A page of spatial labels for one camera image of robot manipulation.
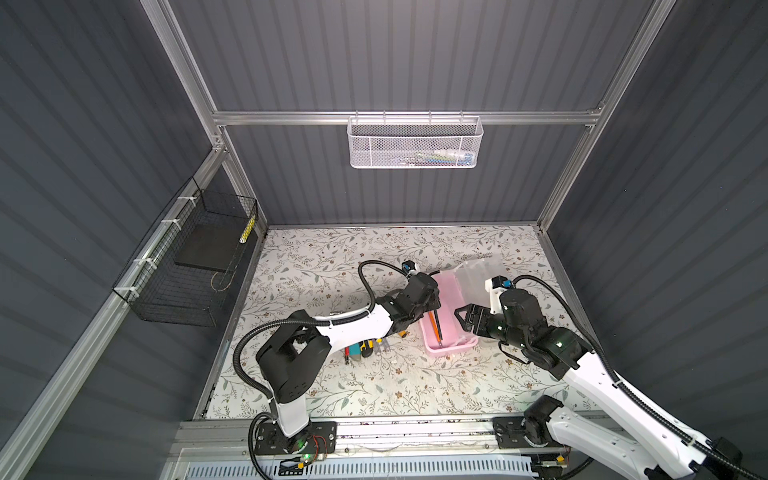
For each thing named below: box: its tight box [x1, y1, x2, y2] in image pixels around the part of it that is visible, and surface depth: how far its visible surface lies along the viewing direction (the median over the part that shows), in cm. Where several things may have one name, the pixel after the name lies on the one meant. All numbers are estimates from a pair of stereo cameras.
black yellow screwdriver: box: [358, 339, 374, 358], surface depth 89 cm
